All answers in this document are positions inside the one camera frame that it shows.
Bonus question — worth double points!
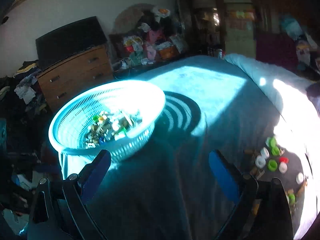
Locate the green bottle cap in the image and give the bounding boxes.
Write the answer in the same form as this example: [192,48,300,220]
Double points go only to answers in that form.
[267,159,278,172]

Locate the light blue plastic basket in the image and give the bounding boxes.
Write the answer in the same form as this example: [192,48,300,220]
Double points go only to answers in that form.
[48,80,167,164]

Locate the dark grey fleece blanket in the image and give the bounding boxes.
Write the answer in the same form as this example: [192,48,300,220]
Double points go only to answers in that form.
[87,87,293,239]

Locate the teal bed sheet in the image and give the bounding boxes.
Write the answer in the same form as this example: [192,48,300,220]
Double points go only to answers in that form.
[58,55,283,181]

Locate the black television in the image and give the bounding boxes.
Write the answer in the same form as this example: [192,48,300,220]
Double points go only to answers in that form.
[35,16,107,70]

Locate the pile of bags and clothes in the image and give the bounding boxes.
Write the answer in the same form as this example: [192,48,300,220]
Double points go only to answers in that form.
[109,3,189,66]

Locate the wooden drawer chest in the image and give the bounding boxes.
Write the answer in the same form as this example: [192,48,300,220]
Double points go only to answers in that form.
[37,45,113,113]

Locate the green cap top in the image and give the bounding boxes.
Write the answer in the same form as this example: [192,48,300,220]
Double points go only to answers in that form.
[271,146,280,156]

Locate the light blue duvet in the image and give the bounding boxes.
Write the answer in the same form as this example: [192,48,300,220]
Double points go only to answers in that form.
[224,54,319,140]

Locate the white cap far right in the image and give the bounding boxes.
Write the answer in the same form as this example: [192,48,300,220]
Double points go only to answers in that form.
[296,172,304,185]

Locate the stacked cardboard boxes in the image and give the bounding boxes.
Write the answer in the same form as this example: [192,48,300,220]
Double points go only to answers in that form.
[223,0,256,58]

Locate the red bottle cap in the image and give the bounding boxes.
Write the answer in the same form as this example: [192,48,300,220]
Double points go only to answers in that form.
[279,157,289,164]

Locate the white bottle cap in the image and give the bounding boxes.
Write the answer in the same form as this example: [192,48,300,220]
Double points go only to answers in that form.
[255,155,266,169]

